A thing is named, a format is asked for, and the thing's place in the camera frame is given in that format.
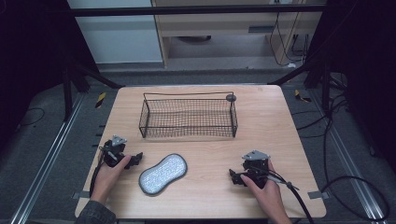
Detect black metal stand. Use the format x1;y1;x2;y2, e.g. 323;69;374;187
61;57;126;123
267;55;349;115

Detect black curtain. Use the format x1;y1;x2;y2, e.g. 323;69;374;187
306;0;396;175
0;0;101;153

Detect looped black floor cable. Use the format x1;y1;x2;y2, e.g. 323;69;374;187
319;175;391;223

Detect black horizontal frame bar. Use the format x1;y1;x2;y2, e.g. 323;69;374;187
66;4;327;18

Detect white cabinet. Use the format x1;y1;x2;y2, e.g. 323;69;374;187
66;0;163;65

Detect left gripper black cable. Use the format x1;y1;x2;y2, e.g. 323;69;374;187
89;147;106;199

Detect thin black floor cable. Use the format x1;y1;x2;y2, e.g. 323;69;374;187
19;106;46;128

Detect black hanging cables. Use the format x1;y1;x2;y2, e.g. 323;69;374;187
268;11;311;67

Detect light wooden shelf unit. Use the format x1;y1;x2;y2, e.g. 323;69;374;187
150;0;325;68

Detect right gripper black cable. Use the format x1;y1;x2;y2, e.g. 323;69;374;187
248;166;316;224

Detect grey tape piece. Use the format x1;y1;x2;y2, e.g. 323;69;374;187
306;189;331;201
71;189;92;201

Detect yellow black striped tape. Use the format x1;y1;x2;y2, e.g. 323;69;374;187
293;89;313;104
94;91;107;109

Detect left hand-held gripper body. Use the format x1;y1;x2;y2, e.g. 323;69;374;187
102;134;128;169

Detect person's right hand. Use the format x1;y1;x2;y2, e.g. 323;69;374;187
239;160;291;218

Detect grey oval scrubbing pad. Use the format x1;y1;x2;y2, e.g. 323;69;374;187
138;152;189;196

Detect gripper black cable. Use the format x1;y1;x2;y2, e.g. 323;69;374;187
248;166;316;224
89;147;106;199

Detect black wire mesh basket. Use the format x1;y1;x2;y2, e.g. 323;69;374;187
138;91;239;139

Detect person's left hand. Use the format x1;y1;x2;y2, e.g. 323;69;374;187
90;154;133;205

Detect aluminium floor rail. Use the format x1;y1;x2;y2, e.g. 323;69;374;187
8;92;86;224
307;89;388;224

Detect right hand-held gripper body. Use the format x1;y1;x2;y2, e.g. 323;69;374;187
241;149;272;189

